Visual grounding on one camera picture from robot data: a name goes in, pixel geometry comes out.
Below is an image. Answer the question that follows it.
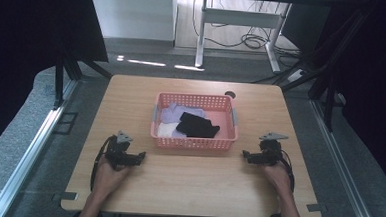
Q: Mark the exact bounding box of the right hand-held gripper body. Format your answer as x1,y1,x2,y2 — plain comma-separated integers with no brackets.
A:
257,131,290,168

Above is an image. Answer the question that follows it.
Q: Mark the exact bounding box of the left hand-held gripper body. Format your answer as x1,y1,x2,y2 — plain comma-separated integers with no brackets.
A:
104,129,140,172

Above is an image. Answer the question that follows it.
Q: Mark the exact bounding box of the person's left hand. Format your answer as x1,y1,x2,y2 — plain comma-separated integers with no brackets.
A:
91,153,133,199

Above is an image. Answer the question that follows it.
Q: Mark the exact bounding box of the person's right hand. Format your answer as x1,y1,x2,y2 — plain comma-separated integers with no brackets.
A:
260,159,295,196

